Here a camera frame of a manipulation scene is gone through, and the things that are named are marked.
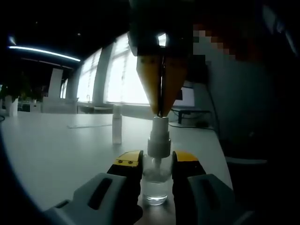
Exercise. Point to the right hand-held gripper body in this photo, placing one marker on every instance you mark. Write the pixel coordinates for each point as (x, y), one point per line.
(159, 16)

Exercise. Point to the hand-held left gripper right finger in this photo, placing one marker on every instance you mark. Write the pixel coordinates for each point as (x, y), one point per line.
(201, 194)

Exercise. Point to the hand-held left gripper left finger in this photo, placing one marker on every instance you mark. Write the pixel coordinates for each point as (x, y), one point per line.
(110, 192)

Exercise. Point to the clear pump bottle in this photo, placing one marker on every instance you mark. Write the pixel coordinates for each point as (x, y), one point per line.
(155, 187)

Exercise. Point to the white pump bottle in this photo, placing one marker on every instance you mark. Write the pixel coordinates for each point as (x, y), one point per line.
(117, 131)

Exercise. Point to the white framed monitor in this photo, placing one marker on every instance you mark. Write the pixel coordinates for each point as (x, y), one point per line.
(188, 97)

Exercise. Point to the window with white blinds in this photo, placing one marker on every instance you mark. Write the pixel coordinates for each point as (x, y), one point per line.
(122, 79)
(87, 79)

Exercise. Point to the dark monitor stand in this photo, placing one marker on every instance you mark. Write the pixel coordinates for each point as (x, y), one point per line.
(180, 117)

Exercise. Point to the long ceiling light strip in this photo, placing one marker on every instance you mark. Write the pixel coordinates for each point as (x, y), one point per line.
(44, 52)

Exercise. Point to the white plant pot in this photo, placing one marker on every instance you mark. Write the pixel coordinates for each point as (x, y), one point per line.
(11, 107)

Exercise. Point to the green potted plant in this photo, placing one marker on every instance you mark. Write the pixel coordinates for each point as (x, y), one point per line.
(16, 89)

